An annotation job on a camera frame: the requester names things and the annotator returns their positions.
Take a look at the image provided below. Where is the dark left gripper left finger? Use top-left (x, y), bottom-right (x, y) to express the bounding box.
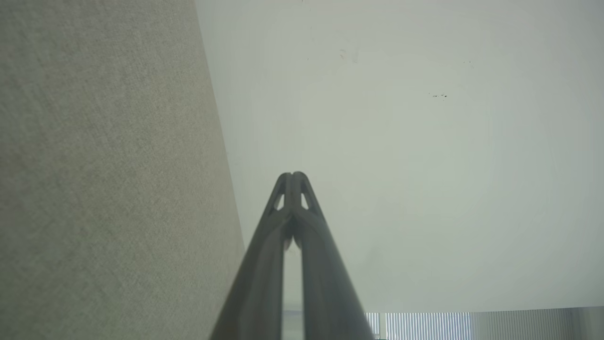
top-left (210, 173), bottom-right (294, 340)

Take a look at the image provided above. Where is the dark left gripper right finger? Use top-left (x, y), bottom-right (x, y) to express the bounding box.
top-left (293, 171), bottom-right (376, 340)

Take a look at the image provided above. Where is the white ribbed panel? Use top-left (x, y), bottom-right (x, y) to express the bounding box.
top-left (366, 307), bottom-right (604, 340)

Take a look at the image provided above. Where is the grey fabric sofa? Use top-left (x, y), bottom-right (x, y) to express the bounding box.
top-left (0, 0), bottom-right (246, 340)

